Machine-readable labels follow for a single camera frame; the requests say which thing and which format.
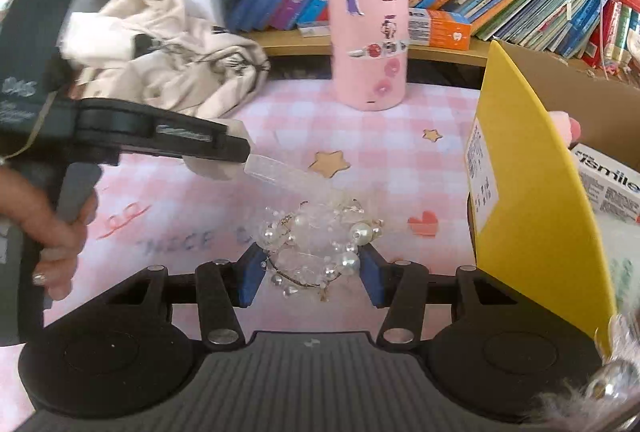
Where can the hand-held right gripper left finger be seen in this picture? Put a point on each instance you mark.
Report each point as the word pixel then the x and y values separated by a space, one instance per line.
pixel 252 279

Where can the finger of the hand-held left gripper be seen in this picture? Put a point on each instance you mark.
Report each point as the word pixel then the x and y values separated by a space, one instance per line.
pixel 150 132

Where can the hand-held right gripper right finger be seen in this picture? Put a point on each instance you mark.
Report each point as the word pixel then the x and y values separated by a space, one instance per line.
pixel 372 279

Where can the cardboard box with yellow flaps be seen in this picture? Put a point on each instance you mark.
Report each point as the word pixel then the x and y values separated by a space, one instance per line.
pixel 530 192

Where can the pink checked desktop mat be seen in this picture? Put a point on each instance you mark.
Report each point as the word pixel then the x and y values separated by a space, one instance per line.
pixel 280 127

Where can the person's left hand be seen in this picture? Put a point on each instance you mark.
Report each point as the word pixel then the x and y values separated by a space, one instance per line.
pixel 55 232

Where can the cream printed cloth bag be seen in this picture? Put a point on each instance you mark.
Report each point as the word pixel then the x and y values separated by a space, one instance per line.
pixel 170 57

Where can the beige rubber band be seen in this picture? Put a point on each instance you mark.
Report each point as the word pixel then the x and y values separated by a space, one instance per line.
pixel 35 127

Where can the large wooden star piece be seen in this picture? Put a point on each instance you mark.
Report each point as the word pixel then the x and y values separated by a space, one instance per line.
pixel 327 162

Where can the small wooden star piece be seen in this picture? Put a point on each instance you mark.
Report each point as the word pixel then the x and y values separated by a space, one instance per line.
pixel 432 135

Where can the wooden bookshelf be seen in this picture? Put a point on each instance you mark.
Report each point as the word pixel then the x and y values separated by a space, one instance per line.
pixel 300 41

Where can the grey fuzzy pompom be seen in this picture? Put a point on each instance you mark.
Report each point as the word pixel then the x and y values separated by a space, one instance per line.
pixel 565 404

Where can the pink sticker-covered cylinder container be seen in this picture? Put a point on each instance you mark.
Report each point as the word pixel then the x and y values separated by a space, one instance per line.
pixel 367 32

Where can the pink plush toy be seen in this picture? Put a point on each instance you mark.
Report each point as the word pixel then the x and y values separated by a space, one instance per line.
pixel 565 125

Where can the green and white packet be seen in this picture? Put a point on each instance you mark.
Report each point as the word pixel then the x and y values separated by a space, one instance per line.
pixel 625 267

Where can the orange and white toothpaste box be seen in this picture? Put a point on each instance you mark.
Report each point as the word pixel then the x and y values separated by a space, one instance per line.
pixel 442 30

